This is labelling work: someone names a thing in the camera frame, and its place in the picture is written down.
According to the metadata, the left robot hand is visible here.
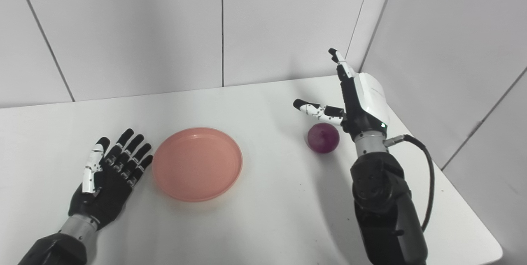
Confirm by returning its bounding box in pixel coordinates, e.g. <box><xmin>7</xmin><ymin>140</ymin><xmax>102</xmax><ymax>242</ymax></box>
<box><xmin>68</xmin><ymin>128</ymin><xmax>154</xmax><ymax>231</ymax></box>

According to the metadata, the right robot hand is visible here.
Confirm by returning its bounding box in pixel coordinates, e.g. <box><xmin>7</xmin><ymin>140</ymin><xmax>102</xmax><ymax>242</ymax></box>
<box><xmin>293</xmin><ymin>48</ymin><xmax>391</xmax><ymax>141</ymax></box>

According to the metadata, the purple onion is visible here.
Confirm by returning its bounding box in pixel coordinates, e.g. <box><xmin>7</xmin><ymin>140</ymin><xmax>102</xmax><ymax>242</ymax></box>
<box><xmin>307</xmin><ymin>123</ymin><xmax>341</xmax><ymax>153</ymax></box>

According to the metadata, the pink plate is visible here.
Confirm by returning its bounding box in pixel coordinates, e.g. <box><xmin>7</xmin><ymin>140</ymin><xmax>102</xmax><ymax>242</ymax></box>
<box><xmin>152</xmin><ymin>128</ymin><xmax>243</xmax><ymax>202</ymax></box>

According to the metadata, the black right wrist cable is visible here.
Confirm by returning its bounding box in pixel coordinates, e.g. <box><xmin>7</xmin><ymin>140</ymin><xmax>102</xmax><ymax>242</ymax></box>
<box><xmin>383</xmin><ymin>134</ymin><xmax>436</xmax><ymax>232</ymax></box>

